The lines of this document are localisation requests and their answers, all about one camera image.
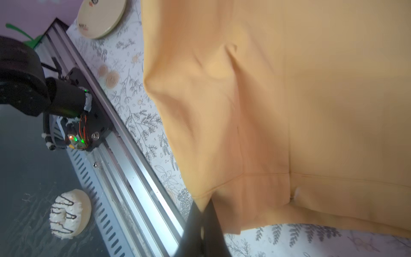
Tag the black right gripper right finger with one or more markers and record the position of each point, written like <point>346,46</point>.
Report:
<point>214,244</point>

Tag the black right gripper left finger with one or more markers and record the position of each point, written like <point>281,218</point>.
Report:
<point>191,243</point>

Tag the yellow skirt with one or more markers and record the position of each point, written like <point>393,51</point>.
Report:
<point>287,111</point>

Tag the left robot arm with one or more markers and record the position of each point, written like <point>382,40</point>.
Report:
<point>73,116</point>

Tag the white chocolate drizzled donut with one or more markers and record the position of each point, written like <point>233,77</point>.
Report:
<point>70,214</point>

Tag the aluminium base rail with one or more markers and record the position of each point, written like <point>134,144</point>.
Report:
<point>132,210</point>

